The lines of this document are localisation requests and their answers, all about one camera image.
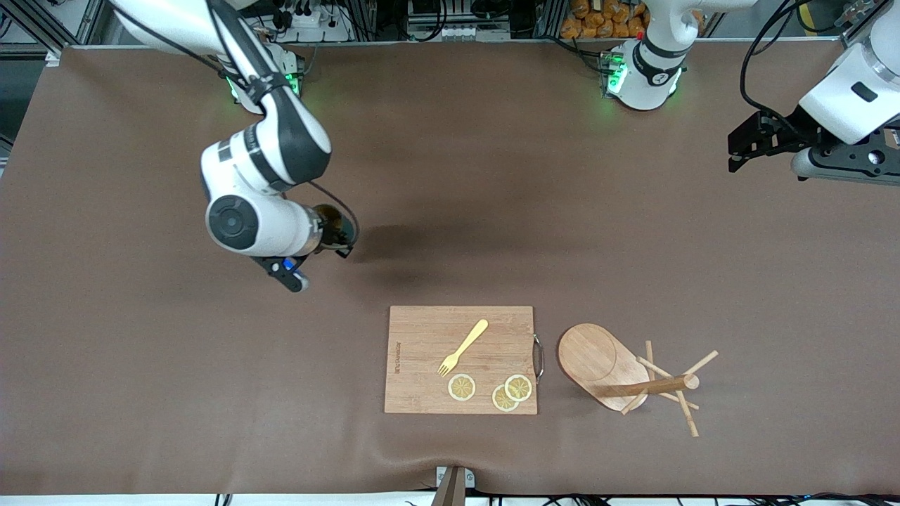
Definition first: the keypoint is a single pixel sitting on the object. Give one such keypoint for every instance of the lemon slice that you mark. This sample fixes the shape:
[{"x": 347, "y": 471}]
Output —
[
  {"x": 500, "y": 402},
  {"x": 462, "y": 387},
  {"x": 519, "y": 387}
]

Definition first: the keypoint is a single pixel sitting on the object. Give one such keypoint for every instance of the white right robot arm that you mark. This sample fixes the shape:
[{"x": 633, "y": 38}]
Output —
[{"x": 246, "y": 225}]

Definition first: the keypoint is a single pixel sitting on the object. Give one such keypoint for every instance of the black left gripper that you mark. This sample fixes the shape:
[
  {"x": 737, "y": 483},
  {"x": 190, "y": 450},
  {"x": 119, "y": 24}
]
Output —
[{"x": 779, "y": 135}]

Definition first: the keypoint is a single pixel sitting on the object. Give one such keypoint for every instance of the dark green cup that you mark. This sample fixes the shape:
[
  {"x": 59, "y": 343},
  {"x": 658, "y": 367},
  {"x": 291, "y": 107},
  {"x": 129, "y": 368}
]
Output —
[{"x": 330, "y": 216}]

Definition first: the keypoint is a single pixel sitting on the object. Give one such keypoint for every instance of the bamboo cutting board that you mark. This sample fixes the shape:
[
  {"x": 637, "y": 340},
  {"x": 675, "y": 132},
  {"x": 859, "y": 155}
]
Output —
[{"x": 422, "y": 379}]

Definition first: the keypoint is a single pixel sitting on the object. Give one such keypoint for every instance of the yellow plastic fork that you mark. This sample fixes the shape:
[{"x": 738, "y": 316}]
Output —
[{"x": 465, "y": 344}]

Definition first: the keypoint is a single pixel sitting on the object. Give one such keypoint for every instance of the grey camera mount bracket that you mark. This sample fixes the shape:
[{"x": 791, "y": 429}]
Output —
[{"x": 453, "y": 485}]

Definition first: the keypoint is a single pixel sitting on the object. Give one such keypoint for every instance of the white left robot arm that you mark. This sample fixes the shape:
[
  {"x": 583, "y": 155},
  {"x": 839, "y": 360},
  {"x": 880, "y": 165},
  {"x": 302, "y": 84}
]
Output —
[{"x": 647, "y": 77}]

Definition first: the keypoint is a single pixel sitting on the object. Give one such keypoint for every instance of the brown table mat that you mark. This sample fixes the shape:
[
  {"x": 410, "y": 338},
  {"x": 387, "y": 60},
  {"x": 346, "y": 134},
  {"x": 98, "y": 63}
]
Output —
[{"x": 492, "y": 211}]

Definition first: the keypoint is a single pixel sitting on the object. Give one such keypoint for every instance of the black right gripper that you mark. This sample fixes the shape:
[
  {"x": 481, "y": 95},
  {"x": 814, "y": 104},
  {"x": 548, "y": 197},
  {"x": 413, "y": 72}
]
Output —
[{"x": 335, "y": 229}]

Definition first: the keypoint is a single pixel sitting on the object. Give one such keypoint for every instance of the orange snack bags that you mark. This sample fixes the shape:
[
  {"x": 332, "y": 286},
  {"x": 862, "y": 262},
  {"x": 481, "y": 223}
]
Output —
[{"x": 605, "y": 17}]

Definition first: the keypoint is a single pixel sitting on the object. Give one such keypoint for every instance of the white power strip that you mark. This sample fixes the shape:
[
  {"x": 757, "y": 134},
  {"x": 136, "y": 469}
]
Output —
[{"x": 313, "y": 24}]

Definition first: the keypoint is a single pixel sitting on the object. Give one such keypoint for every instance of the wooden mug tree rack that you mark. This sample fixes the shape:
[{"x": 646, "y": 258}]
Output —
[{"x": 590, "y": 358}]

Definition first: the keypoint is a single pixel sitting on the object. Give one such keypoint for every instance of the aluminium frame strut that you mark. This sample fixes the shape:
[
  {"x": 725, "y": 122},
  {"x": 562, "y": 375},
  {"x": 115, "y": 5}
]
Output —
[
  {"x": 53, "y": 43},
  {"x": 861, "y": 10}
]

